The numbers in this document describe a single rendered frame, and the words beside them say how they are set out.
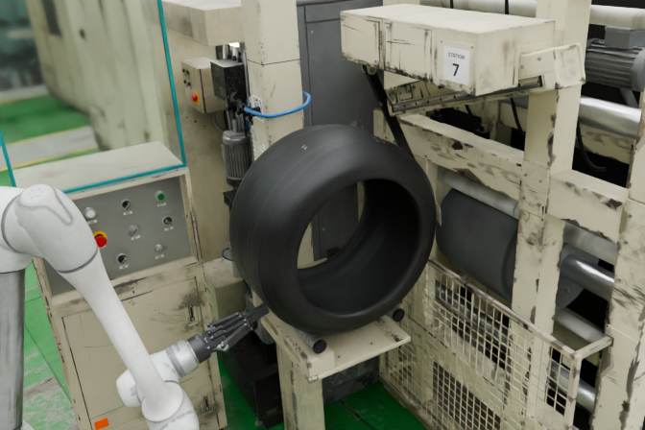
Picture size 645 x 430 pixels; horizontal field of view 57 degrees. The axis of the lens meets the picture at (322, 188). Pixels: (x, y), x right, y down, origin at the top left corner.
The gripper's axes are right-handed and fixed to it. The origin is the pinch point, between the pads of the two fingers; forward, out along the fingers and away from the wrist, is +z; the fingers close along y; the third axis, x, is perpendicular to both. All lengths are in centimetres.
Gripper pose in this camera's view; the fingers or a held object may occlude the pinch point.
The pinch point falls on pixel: (256, 313)
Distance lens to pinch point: 175.1
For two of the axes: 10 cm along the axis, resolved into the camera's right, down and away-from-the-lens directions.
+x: 2.7, 8.4, 4.8
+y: -4.9, -3.1, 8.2
